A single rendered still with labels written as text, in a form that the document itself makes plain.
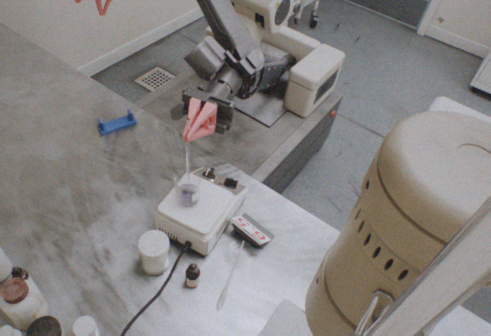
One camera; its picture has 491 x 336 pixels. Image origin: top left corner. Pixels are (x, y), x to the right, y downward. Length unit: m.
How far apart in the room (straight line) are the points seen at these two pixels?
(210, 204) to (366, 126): 1.74
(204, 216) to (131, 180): 0.25
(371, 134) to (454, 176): 2.19
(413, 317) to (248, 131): 1.55
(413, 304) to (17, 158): 1.03
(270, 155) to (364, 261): 1.35
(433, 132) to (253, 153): 1.37
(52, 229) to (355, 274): 0.75
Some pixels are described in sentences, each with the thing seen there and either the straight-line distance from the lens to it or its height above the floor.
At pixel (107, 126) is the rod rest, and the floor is 0.76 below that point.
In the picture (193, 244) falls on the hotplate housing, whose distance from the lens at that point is 0.85.
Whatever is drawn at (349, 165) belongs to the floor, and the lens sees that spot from 2.20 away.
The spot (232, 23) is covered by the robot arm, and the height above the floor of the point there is 1.10.
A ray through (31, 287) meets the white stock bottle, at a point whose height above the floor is 0.84.
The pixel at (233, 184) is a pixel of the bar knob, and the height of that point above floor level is 0.80.
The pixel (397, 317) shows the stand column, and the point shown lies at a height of 1.36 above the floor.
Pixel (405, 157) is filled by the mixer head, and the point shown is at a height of 1.37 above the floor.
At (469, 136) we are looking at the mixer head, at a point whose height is 1.37.
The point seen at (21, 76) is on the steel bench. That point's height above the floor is 0.75.
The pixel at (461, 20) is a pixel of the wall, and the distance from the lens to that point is 3.58.
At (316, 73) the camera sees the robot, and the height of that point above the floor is 0.58.
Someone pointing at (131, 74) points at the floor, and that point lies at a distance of 2.61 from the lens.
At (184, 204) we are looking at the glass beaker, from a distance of 0.83.
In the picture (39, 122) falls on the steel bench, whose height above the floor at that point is 0.75.
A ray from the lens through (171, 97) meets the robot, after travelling 1.84.
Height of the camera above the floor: 1.52
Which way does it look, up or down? 47 degrees down
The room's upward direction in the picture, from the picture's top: 9 degrees clockwise
